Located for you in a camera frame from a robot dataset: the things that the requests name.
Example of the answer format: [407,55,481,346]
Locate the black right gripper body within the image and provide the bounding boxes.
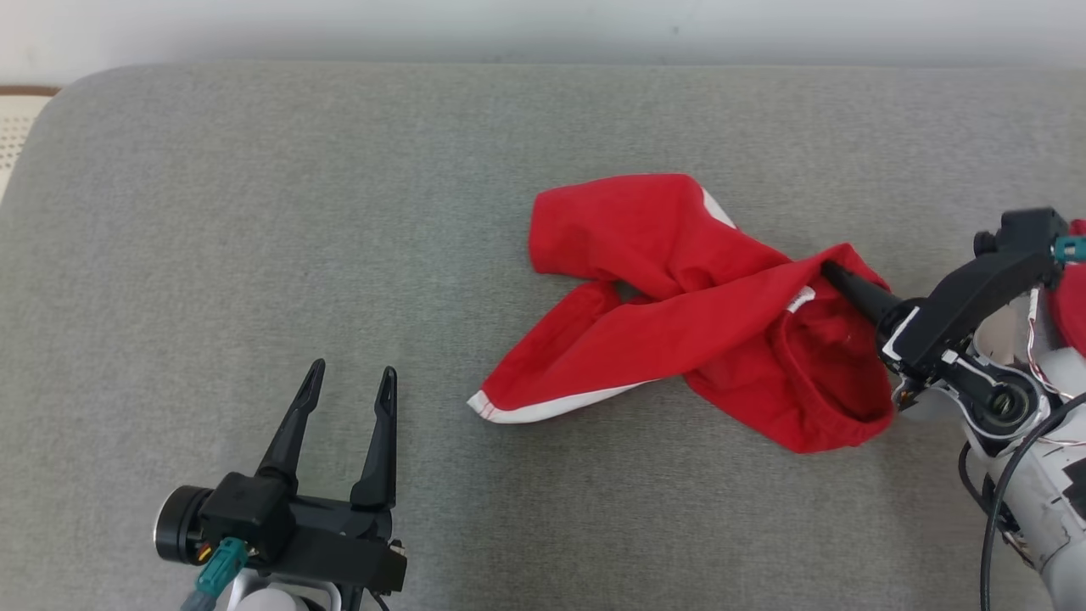
[878,249,1063,383]

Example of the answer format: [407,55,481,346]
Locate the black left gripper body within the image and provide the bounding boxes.
[270,499,409,595]

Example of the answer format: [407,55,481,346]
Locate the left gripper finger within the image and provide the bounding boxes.
[256,359,327,495]
[350,366,399,513]

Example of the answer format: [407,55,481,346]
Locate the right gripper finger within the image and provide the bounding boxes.
[820,259,906,330]

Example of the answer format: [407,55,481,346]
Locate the red basketball jersey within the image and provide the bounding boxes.
[1045,219,1086,357]

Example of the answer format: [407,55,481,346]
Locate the red shorts white trim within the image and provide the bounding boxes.
[467,173,898,454]

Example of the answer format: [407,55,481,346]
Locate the cream woven laundry basket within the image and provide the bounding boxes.
[0,85,62,205]

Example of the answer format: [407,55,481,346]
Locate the red white thin wires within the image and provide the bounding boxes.
[1022,287,1086,404]

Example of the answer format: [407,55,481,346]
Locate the teal plug left camera cable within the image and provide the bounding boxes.
[180,537,249,611]

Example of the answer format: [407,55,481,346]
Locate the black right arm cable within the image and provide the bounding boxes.
[957,395,1086,611]

